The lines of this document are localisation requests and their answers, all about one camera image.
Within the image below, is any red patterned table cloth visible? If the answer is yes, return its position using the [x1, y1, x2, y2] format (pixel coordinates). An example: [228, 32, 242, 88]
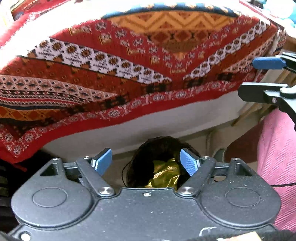
[1, 1, 287, 163]

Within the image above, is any gold foil snack bag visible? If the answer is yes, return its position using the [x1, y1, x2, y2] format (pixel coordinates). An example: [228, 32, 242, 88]
[145, 158, 181, 190]

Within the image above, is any black trash bin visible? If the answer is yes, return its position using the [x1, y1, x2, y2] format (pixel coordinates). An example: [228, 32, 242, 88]
[125, 137, 201, 189]

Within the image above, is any pink sleeved forearm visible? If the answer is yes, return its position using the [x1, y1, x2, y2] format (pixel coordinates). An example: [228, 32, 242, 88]
[257, 109, 295, 232]

